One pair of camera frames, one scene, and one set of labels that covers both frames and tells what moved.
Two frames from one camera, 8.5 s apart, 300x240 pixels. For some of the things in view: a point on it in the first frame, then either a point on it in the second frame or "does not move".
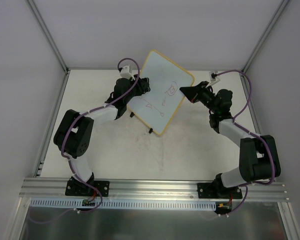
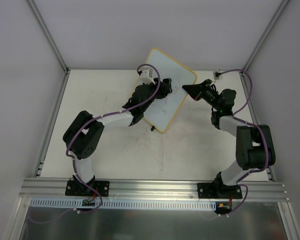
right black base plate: [211, 190] does not move
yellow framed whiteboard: [155, 109] does not move
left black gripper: [142, 85] -> [156, 88]
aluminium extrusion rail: [53, 189] does not move
